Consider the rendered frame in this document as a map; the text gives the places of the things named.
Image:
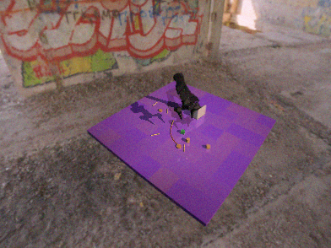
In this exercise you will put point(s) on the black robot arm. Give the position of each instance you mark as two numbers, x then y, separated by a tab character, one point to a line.
185	93

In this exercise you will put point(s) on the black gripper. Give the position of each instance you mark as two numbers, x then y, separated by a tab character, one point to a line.
178	109

